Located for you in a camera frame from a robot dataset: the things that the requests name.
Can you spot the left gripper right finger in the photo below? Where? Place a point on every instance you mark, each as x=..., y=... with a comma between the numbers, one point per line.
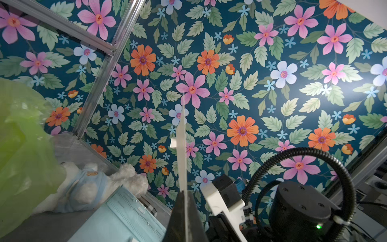
x=194, y=227

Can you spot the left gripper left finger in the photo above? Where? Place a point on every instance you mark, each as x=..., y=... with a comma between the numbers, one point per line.
x=176, y=229

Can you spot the pink blue gradient paper bag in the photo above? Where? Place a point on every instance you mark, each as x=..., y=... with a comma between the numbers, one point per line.
x=122, y=218

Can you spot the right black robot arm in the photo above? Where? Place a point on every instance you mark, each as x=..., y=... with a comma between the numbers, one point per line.
x=286, y=211

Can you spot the plaid patterned case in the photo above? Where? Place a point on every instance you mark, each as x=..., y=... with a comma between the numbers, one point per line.
x=155, y=206

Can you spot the white plush teddy bear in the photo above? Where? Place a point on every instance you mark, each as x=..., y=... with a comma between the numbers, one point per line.
x=88, y=188

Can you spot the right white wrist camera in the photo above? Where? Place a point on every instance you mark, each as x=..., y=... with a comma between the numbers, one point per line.
x=226, y=204

